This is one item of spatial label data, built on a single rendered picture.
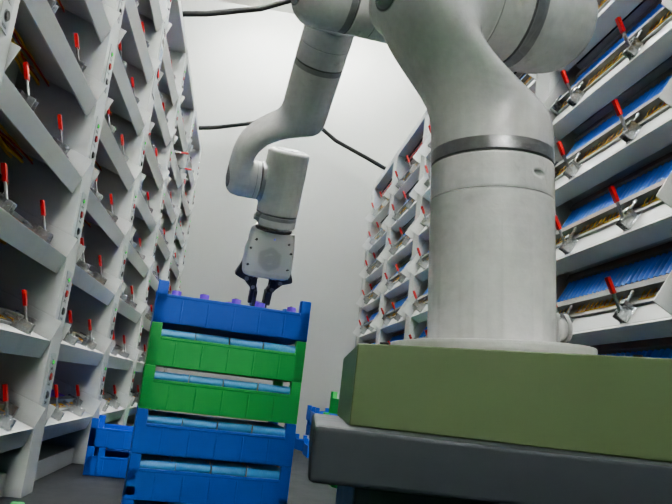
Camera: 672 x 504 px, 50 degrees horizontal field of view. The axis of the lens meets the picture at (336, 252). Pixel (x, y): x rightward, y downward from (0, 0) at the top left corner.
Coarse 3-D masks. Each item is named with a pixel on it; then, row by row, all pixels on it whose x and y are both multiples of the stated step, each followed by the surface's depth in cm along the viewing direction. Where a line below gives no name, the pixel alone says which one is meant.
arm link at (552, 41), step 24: (360, 0) 104; (552, 0) 70; (576, 0) 71; (360, 24) 107; (552, 24) 71; (576, 24) 72; (528, 48) 72; (552, 48) 72; (576, 48) 74; (528, 72) 77
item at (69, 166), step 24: (24, 72) 134; (0, 96) 118; (24, 96) 132; (0, 120) 149; (24, 120) 131; (0, 144) 161; (24, 144) 163; (48, 144) 146; (72, 168) 165; (72, 192) 173
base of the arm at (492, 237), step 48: (432, 192) 70; (480, 192) 65; (528, 192) 65; (432, 240) 68; (480, 240) 64; (528, 240) 64; (432, 288) 67; (480, 288) 63; (528, 288) 63; (432, 336) 66; (480, 336) 62; (528, 336) 62
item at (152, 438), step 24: (144, 408) 132; (144, 432) 131; (168, 432) 132; (192, 432) 133; (216, 432) 134; (240, 432) 135; (288, 432) 138; (192, 456) 132; (216, 456) 133; (240, 456) 134; (264, 456) 136; (288, 456) 137
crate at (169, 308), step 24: (168, 288) 136; (168, 312) 135; (192, 312) 136; (216, 312) 138; (240, 312) 139; (264, 312) 140; (288, 312) 141; (240, 336) 148; (264, 336) 140; (288, 336) 141
